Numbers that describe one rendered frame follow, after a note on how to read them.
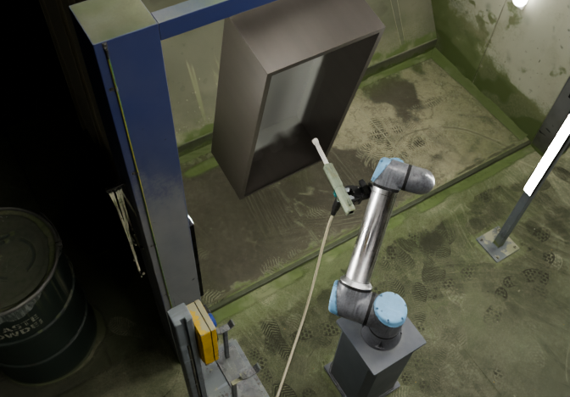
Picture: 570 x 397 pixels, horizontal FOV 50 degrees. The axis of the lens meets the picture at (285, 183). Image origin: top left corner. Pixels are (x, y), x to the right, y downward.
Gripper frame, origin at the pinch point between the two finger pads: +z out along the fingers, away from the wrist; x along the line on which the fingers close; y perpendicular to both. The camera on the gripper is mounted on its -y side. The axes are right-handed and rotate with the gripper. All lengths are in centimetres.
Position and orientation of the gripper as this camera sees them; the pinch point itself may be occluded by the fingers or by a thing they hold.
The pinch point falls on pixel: (338, 196)
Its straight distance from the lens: 316.6
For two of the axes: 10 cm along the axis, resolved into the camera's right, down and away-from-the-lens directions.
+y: -2.1, 5.7, 7.9
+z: -9.0, 2.0, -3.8
